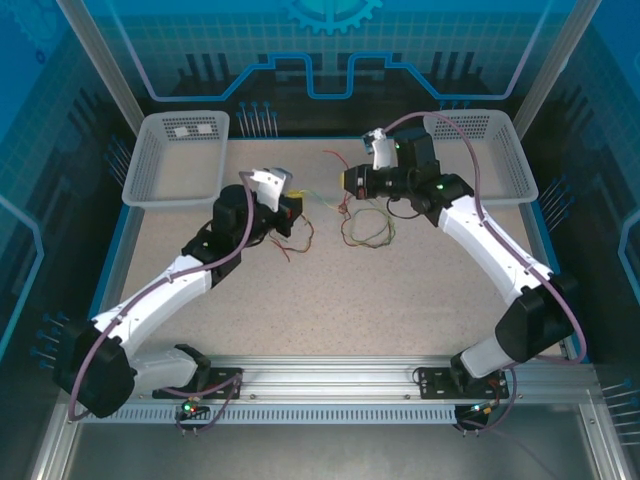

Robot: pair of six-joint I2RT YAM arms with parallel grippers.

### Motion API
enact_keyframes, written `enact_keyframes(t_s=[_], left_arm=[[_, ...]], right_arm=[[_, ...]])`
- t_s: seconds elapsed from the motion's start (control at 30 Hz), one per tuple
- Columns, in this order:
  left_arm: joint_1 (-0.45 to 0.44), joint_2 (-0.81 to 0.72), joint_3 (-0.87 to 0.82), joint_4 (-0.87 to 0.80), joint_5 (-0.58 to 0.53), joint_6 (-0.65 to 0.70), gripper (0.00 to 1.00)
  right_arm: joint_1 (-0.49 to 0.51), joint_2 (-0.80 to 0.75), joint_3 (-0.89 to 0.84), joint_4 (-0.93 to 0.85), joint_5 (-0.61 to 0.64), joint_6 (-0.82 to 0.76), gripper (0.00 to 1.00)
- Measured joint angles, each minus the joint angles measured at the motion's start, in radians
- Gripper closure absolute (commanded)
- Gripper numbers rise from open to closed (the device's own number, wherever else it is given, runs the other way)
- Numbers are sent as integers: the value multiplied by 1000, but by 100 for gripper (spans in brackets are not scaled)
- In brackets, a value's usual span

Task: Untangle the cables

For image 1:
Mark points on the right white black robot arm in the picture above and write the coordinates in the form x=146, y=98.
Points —
x=490, y=240

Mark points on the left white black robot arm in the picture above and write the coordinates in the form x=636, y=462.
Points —
x=150, y=300

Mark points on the white basket with stickers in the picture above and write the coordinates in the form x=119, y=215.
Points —
x=170, y=165

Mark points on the white sticker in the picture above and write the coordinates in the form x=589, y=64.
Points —
x=205, y=129
x=183, y=132

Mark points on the plain white perforated basket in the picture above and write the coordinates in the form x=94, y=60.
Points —
x=505, y=165

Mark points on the aluminium frame post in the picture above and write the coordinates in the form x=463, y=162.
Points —
x=105, y=65
x=555, y=65

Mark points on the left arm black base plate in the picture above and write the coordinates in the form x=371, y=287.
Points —
x=225, y=380

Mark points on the aluminium mounting rail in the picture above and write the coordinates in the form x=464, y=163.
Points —
x=325, y=372

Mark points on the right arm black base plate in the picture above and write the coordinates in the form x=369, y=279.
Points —
x=435, y=382

